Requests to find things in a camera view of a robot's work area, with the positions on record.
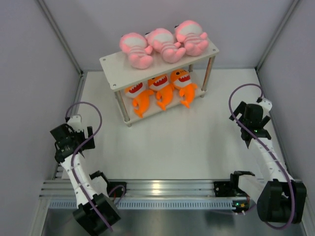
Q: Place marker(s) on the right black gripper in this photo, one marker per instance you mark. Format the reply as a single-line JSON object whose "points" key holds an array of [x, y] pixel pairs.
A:
{"points": [[240, 109]]}

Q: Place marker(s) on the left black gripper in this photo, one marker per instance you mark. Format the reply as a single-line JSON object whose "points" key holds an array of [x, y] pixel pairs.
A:
{"points": [[81, 133]]}

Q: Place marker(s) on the orange shark plush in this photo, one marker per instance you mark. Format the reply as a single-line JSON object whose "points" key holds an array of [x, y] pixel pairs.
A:
{"points": [[181, 80], [163, 89], [140, 95]]}

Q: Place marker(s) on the orange shark plush front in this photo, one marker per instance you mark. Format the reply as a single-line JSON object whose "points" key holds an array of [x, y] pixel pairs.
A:
{"points": [[181, 80]]}

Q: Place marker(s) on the pink plush toy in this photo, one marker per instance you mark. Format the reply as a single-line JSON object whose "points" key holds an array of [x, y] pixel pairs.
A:
{"points": [[137, 50], [163, 41], [192, 36]]}

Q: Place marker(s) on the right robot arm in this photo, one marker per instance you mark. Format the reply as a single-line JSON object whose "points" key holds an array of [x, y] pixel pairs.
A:
{"points": [[280, 198]]}

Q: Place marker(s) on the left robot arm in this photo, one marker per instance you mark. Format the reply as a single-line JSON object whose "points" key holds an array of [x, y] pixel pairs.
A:
{"points": [[95, 212]]}

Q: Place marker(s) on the white two-tier shelf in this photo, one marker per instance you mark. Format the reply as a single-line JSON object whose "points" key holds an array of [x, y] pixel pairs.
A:
{"points": [[158, 70]]}

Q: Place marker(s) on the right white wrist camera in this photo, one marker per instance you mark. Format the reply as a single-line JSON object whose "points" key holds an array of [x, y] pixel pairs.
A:
{"points": [[265, 104]]}

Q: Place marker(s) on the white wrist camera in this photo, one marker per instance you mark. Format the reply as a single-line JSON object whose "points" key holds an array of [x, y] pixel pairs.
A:
{"points": [[75, 122], [265, 104]]}

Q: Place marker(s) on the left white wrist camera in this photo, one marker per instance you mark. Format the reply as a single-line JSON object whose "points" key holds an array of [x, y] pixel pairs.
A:
{"points": [[75, 122]]}

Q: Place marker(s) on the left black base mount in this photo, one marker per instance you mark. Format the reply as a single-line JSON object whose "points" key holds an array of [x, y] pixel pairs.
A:
{"points": [[116, 188]]}

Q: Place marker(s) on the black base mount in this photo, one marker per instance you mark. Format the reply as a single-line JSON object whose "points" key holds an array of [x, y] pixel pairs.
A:
{"points": [[116, 188], [227, 189]]}

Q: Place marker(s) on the aluminium front rail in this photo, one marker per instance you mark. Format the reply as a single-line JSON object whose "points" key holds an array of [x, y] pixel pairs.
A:
{"points": [[141, 188]]}

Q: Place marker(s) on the grey slotted cable duct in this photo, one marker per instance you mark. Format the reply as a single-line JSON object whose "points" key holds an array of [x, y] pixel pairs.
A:
{"points": [[176, 204]]}

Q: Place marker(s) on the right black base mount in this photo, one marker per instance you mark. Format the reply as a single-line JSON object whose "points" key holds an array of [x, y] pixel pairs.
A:
{"points": [[227, 189]]}

